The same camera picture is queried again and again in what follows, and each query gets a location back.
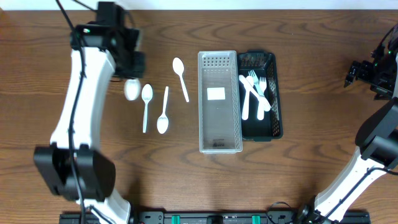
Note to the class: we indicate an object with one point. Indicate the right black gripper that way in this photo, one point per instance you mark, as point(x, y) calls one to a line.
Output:
point(367, 74)

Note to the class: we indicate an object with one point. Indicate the white spoon bowl down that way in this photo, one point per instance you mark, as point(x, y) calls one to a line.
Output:
point(163, 121)

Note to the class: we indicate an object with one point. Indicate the pale green fork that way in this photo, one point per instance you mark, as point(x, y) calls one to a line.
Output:
point(256, 82)

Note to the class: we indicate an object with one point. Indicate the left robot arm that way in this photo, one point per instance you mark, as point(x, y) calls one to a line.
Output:
point(72, 165)

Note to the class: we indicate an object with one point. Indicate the clear plastic basket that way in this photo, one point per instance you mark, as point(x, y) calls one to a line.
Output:
point(218, 103)

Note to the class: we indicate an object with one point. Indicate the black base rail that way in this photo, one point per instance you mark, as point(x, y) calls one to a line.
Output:
point(220, 218)

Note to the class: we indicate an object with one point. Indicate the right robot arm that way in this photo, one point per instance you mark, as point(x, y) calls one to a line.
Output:
point(376, 142)

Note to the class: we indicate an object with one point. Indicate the white spoon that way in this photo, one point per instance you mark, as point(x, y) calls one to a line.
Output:
point(132, 89)
point(245, 112)
point(147, 95)
point(178, 68)

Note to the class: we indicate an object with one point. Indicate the white fork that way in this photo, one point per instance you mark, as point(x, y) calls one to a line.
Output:
point(260, 110)

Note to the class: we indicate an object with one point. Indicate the black plastic basket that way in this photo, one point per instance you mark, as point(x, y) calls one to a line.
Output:
point(270, 127)

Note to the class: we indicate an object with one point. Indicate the white fork tines down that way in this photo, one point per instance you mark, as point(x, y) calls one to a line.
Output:
point(249, 87)

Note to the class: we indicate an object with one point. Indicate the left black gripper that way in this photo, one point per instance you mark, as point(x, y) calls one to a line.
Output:
point(134, 66)

